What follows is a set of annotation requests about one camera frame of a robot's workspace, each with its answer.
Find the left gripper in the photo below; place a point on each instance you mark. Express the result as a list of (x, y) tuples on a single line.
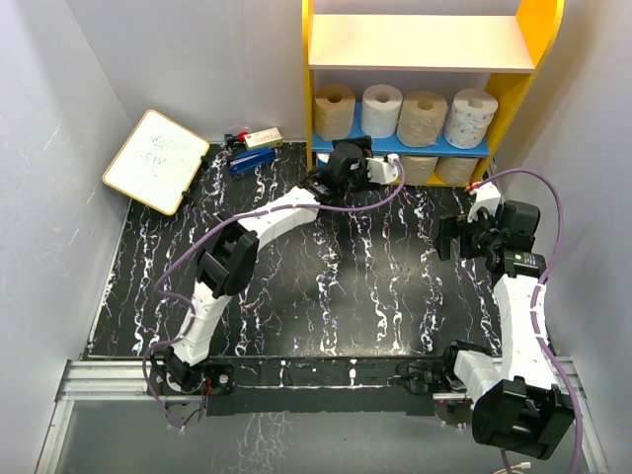
[(363, 183)]

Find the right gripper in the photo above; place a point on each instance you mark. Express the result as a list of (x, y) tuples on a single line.
[(450, 228)]

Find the brown roll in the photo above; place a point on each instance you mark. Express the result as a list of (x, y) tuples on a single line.
[(421, 119), (418, 169), (334, 111), (455, 171)]

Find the brown roll front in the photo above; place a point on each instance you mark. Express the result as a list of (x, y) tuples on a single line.
[(334, 111)]

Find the white dotted paper roll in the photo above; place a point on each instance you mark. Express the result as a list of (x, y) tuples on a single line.
[(468, 119)]

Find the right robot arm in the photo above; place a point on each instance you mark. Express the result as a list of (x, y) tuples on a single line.
[(518, 406)]

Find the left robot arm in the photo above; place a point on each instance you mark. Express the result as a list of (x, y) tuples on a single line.
[(225, 259)]

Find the yellow shelf unit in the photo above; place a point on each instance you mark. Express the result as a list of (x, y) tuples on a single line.
[(510, 49)]

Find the small beige carton box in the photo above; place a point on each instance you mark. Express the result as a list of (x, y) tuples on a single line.
[(267, 138)]

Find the blue stapler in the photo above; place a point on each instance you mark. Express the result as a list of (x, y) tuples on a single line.
[(248, 160)]

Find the small red black object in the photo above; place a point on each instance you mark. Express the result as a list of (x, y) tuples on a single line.
[(231, 140)]

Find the small whiteboard wooden frame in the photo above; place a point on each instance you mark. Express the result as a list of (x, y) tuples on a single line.
[(157, 163)]

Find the aluminium rail frame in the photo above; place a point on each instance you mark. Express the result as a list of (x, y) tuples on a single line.
[(350, 312)]

